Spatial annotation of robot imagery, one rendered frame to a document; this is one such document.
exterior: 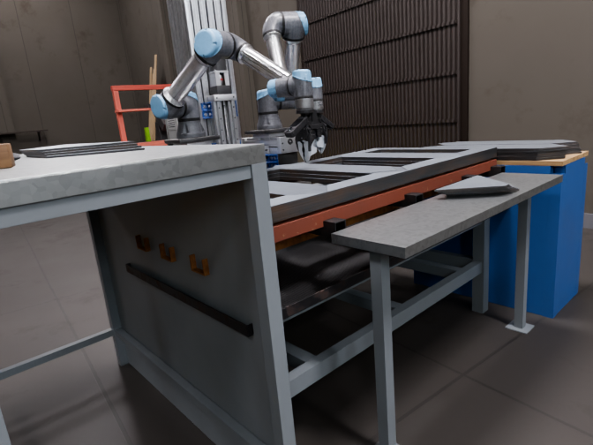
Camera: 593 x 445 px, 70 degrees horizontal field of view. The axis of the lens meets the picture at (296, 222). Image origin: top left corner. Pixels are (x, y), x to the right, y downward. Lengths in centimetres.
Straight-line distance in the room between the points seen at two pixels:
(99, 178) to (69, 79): 1240
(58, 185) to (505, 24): 407
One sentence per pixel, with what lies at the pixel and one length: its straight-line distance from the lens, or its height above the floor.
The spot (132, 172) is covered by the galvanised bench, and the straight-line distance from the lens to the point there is 80.
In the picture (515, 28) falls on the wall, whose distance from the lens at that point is 439.
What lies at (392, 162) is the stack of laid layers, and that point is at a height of 84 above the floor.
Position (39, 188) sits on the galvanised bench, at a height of 103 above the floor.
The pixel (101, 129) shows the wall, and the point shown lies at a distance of 1319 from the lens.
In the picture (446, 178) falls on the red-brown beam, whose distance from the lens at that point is 194.
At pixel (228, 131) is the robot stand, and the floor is 105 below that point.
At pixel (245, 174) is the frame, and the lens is 92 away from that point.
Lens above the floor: 110
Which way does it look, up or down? 14 degrees down
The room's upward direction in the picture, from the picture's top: 5 degrees counter-clockwise
